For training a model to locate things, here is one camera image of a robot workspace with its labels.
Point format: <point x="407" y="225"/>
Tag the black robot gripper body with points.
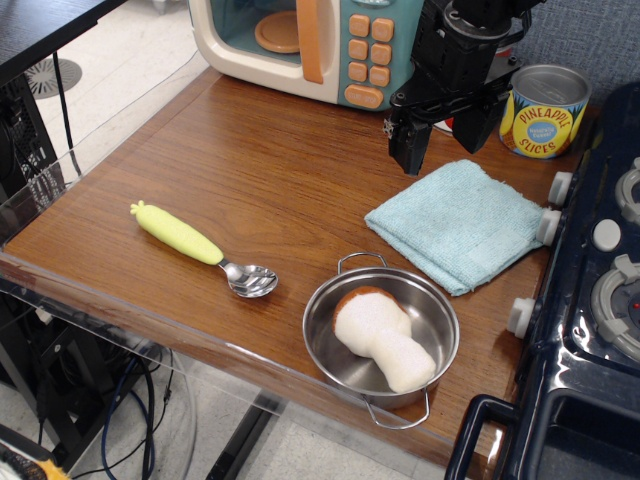
<point x="456" y="62"/>

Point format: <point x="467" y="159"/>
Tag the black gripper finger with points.
<point x="408" y="140"/>
<point x="473" y="127"/>

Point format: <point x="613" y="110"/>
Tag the white brown plush mushroom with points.
<point x="372" y="324"/>

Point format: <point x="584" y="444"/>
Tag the toy microwave cream and teal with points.
<point x="351" y="53"/>

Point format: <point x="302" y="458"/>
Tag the tomato sauce can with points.
<point x="446" y="126"/>

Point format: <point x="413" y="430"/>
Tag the pineapple slices can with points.
<point x="544" y="110"/>

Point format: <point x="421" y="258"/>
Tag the light blue folded cloth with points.
<point x="459" y="226"/>

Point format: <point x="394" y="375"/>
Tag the stainless steel pot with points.
<point x="435" y="327"/>

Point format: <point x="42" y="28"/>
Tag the dark blue toy stove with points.
<point x="576" y="412"/>

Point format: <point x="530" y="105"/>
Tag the black table leg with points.
<point x="241" y="443"/>

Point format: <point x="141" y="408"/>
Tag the black desk at left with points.
<point x="31" y="31"/>

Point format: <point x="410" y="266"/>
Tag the spoon with yellow-green handle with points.
<point x="246" y="281"/>

